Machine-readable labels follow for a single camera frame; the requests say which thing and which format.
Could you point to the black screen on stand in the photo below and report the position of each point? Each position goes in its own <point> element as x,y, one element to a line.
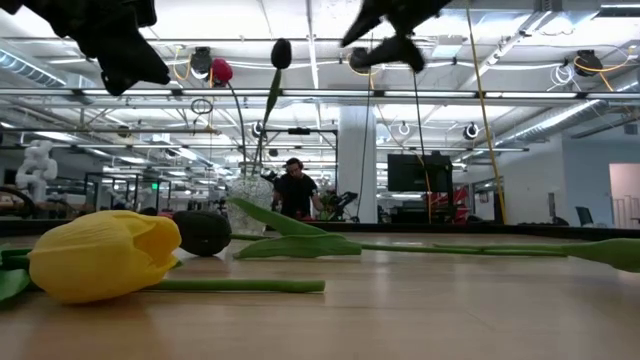
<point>407,172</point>

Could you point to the yellow artificial tulip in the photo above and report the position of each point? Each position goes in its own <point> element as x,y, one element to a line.
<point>100,255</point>

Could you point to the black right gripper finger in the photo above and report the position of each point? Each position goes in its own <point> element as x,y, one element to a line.
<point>362,27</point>
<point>400,49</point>

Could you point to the black artificial tulip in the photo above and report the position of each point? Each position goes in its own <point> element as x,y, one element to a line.
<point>281,53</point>
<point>202,232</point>

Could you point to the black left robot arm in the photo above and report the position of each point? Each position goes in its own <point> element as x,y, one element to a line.
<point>10,5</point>

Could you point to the black office chair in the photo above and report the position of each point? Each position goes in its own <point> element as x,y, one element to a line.
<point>584,216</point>

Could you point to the person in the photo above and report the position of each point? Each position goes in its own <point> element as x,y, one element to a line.
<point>296,192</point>

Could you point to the silver frame crossbar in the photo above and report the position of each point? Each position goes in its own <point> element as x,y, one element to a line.
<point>450,93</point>

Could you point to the silver ventilation duct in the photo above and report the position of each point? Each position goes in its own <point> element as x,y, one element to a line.
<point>550,122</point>
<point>30,70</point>

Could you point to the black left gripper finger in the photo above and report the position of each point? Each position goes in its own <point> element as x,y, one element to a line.
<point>142,65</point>
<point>112,80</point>

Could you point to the pink artificial tulip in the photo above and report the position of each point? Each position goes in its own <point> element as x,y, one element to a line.
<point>221,71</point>

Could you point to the black table frame rim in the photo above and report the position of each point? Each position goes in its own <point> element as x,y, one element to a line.
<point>500,230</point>

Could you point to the white building column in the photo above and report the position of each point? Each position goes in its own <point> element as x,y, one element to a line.
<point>350,165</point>

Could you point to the white robot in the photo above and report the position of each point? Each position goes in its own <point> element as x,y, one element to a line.
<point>37,167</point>

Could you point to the red cart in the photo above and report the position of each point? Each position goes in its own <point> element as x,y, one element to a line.
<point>457,205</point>

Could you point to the clear cut glass vase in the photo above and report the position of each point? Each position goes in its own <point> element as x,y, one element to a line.
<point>247,200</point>

